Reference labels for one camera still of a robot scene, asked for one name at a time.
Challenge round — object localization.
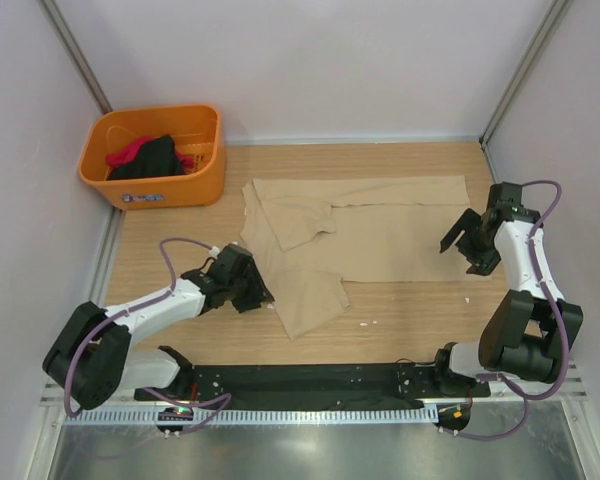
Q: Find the beige t shirt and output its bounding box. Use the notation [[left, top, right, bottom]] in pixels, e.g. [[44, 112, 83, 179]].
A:
[[241, 176, 471, 339]]

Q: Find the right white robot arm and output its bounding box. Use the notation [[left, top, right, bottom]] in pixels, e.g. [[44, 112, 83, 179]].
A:
[[430, 182, 584, 401]]

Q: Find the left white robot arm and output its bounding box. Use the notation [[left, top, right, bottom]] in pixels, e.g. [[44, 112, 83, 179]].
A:
[[42, 243, 274, 418]]

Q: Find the black t shirt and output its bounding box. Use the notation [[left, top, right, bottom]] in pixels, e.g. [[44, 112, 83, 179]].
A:
[[104, 134, 187, 182]]

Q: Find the orange plastic basket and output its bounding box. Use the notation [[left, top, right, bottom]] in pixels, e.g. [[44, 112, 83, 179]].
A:
[[78, 104, 226, 210]]

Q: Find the red t shirt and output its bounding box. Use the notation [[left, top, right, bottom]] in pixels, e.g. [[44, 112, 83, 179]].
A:
[[104, 138, 196, 174]]

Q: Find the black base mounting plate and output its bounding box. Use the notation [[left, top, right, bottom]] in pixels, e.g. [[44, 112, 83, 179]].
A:
[[157, 362, 491, 412]]

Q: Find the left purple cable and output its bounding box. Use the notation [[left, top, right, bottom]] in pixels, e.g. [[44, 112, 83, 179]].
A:
[[62, 237, 234, 435]]

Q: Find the aluminium frame rail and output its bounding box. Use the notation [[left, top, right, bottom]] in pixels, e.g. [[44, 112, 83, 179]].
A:
[[39, 362, 589, 407]]

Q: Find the white slotted cable duct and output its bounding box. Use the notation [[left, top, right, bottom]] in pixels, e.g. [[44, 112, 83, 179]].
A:
[[65, 404, 438, 427]]

